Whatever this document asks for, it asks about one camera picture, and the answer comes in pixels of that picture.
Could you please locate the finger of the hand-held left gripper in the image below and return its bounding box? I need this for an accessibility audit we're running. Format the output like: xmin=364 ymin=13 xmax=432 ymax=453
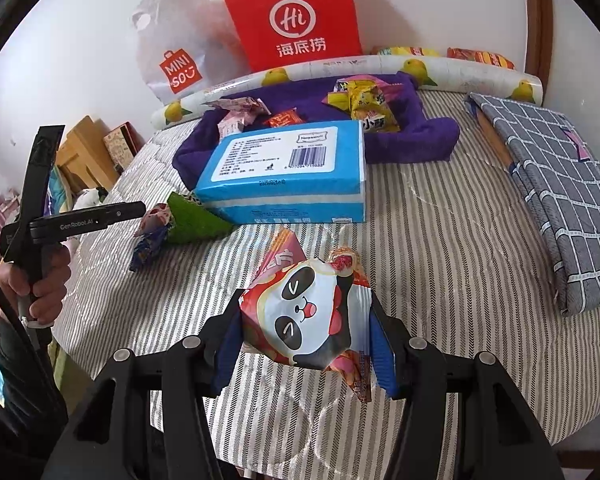
xmin=102 ymin=201 xmax=147 ymax=226

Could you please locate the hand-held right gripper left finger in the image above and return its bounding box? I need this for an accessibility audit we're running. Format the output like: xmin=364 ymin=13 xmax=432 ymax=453
xmin=40 ymin=290 xmax=244 ymax=480

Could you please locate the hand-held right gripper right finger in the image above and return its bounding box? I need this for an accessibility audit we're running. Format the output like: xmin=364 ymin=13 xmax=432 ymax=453
xmin=370 ymin=291 xmax=567 ymax=480

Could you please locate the panda print snack packet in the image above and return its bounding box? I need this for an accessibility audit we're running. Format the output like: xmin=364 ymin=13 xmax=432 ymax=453
xmin=240 ymin=227 xmax=373 ymax=403

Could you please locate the pale pink snack packet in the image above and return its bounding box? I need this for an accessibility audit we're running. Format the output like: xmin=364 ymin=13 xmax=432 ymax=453
xmin=202 ymin=97 xmax=271 ymax=136

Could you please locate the person's left forearm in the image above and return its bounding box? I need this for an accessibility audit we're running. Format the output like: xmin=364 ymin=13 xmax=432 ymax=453
xmin=0 ymin=310 xmax=83 ymax=480

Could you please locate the person's left hand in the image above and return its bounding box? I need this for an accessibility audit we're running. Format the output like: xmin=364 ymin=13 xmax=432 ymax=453
xmin=0 ymin=246 xmax=73 ymax=328

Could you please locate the purple and pink snack packet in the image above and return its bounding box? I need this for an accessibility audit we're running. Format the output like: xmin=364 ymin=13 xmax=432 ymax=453
xmin=129 ymin=202 xmax=173 ymax=273

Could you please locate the white plush toy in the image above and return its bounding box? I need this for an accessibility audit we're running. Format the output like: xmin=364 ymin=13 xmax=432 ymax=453
xmin=70 ymin=187 xmax=111 ymax=211

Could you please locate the wooden stool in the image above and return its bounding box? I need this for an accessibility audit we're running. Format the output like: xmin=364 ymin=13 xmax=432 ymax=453
xmin=55 ymin=115 xmax=121 ymax=193

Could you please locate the green snack packet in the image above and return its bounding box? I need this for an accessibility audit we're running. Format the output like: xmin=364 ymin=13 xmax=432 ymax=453
xmin=165 ymin=192 xmax=236 ymax=246

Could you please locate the patterned box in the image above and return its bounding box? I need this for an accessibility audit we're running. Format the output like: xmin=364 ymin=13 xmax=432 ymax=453
xmin=102 ymin=121 xmax=148 ymax=171

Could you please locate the striped bed mattress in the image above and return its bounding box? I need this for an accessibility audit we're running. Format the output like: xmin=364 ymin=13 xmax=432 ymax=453
xmin=50 ymin=87 xmax=600 ymax=480

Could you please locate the blue tissue pack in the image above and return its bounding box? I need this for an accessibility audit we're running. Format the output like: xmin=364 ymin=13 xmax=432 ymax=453
xmin=192 ymin=120 xmax=368 ymax=225

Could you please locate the small orange snack packet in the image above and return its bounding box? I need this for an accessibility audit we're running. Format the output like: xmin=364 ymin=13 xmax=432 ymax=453
xmin=262 ymin=108 xmax=306 ymax=130

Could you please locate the white plastic bag red label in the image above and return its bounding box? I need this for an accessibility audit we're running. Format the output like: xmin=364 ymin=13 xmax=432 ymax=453
xmin=130 ymin=0 xmax=253 ymax=101

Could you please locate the purple towel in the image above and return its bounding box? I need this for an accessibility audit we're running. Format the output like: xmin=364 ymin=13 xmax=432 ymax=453
xmin=172 ymin=71 xmax=461 ymax=191

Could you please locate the grey checked folded cloth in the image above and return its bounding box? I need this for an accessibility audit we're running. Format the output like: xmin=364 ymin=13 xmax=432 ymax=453
xmin=464 ymin=91 xmax=600 ymax=317

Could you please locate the red paper bag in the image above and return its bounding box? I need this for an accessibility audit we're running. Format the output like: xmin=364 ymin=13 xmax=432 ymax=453
xmin=219 ymin=0 xmax=363 ymax=73

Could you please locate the rolled lemon print tablecloth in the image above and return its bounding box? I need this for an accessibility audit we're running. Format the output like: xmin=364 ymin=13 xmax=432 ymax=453
xmin=150 ymin=55 xmax=543 ymax=128

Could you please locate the large yellow snack bag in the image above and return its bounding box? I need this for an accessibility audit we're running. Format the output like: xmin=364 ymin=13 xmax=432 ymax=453
xmin=370 ymin=46 xmax=443 ymax=59

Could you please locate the large orange snack bag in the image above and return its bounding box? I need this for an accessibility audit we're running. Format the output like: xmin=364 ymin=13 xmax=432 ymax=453
xmin=447 ymin=47 xmax=516 ymax=71

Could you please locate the wooden headboard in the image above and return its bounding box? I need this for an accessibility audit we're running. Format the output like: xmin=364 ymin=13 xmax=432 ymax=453
xmin=522 ymin=0 xmax=553 ymax=78

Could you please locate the black cable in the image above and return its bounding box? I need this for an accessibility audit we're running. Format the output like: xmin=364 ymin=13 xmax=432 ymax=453
xmin=0 ymin=262 xmax=68 ymax=416

